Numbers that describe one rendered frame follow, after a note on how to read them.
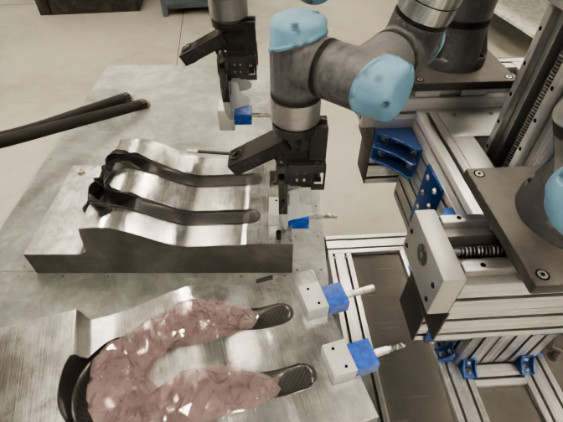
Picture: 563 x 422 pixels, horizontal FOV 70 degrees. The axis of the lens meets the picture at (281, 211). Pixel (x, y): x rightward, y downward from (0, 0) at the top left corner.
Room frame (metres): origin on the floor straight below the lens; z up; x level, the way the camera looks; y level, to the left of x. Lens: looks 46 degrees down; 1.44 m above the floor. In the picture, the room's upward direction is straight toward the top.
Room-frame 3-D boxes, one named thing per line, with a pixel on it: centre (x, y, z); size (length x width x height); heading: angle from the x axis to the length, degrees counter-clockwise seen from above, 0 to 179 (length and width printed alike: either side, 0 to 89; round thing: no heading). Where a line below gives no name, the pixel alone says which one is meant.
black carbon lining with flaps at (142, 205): (0.58, 0.21, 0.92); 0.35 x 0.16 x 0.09; 90
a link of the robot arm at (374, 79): (0.48, -0.11, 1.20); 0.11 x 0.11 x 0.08; 51
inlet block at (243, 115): (0.82, 0.08, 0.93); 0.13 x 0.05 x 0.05; 90
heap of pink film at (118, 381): (0.24, 0.14, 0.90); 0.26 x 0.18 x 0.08; 107
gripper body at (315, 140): (0.53, -0.03, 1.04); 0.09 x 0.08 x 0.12; 90
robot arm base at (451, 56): (0.88, -0.38, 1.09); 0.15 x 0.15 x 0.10
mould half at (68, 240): (0.59, 0.23, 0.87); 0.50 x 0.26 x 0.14; 90
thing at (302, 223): (0.53, -0.04, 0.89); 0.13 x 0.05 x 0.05; 90
